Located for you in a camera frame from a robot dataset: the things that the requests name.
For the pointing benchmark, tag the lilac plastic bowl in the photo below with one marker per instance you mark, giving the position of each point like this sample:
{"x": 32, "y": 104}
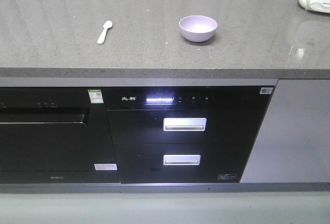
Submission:
{"x": 198, "y": 28}

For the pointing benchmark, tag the pale green plastic spoon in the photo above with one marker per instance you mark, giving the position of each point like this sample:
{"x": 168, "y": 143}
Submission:
{"x": 107, "y": 25}

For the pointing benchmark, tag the black disinfection cabinet appliance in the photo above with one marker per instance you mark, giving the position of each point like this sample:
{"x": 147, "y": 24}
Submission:
{"x": 234, "y": 115}

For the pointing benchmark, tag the green white energy label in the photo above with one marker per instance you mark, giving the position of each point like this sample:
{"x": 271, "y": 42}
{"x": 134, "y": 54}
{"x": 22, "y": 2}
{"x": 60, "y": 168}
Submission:
{"x": 95, "y": 96}

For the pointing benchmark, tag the white sticker on dishwasher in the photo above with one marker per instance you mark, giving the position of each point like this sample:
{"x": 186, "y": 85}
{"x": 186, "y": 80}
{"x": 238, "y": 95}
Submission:
{"x": 106, "y": 167}

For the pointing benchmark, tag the QR code sticker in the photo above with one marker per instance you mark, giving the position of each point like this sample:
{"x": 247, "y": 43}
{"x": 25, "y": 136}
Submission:
{"x": 266, "y": 90}

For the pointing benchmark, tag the black built-in dishwasher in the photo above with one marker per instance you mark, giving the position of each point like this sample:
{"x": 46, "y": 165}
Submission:
{"x": 54, "y": 135}

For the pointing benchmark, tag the grey cabinet door panel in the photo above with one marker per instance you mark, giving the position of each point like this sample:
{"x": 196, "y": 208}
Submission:
{"x": 292, "y": 145}

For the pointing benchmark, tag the upper silver drawer handle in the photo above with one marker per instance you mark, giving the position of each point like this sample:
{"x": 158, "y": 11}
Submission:
{"x": 184, "y": 124}

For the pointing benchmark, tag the silver drawer handle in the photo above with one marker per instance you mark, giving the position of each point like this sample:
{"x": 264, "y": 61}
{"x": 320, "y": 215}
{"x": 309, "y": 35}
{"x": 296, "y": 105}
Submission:
{"x": 181, "y": 160}
{"x": 184, "y": 124}

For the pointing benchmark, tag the lower silver drawer handle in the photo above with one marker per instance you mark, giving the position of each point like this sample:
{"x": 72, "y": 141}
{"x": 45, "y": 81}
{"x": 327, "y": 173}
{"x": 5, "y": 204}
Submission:
{"x": 181, "y": 160}

